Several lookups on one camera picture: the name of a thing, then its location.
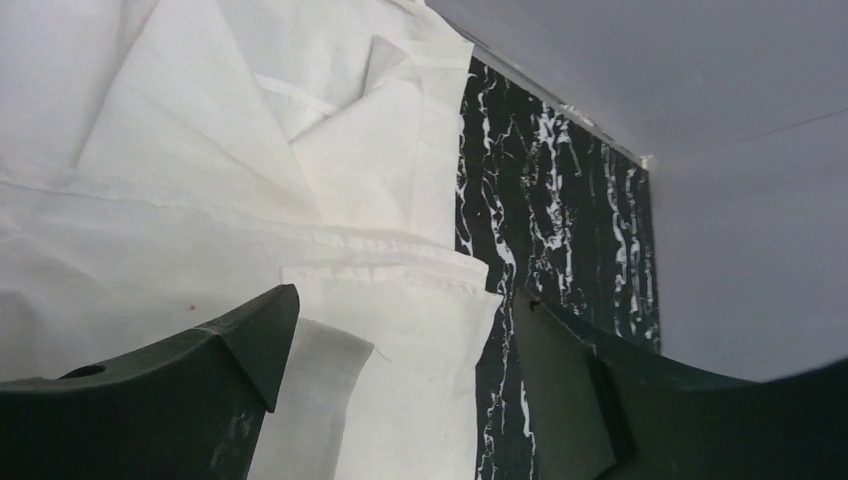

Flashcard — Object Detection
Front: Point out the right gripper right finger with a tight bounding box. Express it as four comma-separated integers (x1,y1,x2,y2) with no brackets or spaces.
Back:
513,289,847,479

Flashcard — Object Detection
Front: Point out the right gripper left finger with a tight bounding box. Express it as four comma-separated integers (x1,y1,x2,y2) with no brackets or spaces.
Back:
1,285,299,479

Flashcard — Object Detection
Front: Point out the white cloth sheet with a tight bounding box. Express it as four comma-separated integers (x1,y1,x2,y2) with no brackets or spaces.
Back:
1,1,500,479

